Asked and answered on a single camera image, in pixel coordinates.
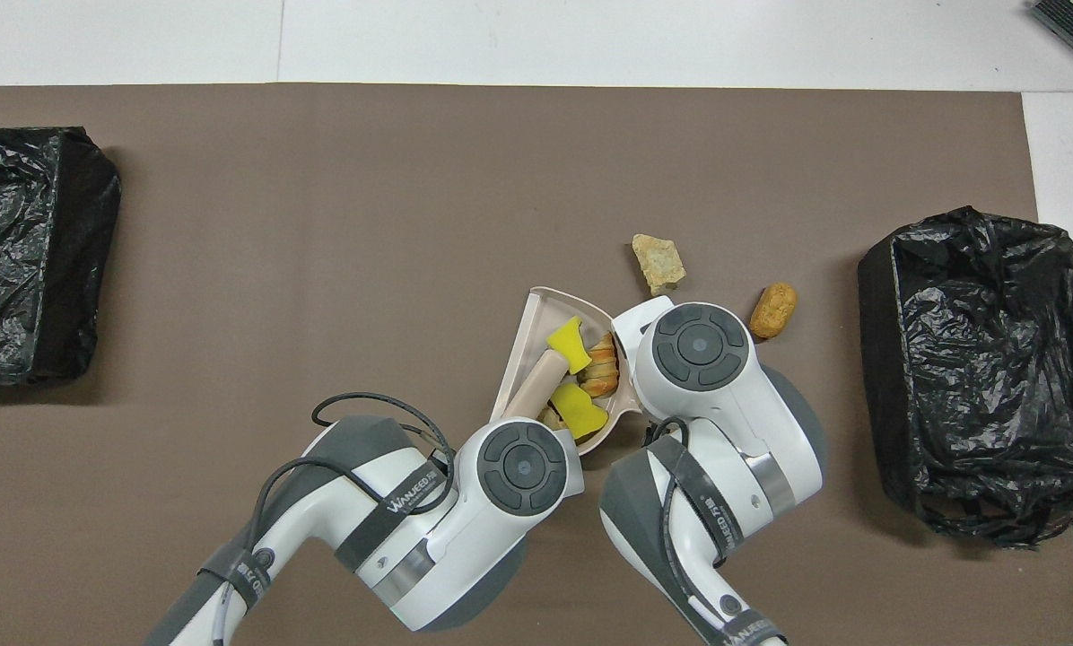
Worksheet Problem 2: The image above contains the blocky yellow sponge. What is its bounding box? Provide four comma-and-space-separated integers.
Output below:
550, 384, 609, 441

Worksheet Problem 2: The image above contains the striped croissant piece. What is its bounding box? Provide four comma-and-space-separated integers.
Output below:
581, 332, 621, 398

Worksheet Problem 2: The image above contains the yellow sponge with green side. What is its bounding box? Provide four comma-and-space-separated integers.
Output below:
546, 316, 593, 375

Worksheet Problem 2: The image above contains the beige hand brush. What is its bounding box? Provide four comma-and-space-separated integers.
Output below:
503, 348, 573, 423

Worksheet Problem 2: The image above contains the beige plastic dustpan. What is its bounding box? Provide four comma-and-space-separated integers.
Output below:
490, 287, 641, 457

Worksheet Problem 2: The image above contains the greenish stone-like bread chunk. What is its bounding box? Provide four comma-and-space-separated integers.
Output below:
632, 234, 687, 298

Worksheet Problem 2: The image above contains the brown fried nugget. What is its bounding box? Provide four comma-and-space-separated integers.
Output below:
750, 283, 798, 340

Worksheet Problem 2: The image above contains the open black bag-lined bin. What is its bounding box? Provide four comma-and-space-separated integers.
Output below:
858, 205, 1073, 550

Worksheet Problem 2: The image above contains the black bag-covered bin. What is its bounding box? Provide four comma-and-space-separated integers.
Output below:
0, 127, 122, 387

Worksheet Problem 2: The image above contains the brown table mat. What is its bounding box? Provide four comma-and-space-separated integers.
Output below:
0, 83, 1073, 646

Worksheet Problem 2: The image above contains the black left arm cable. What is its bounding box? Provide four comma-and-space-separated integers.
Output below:
254, 391, 458, 575

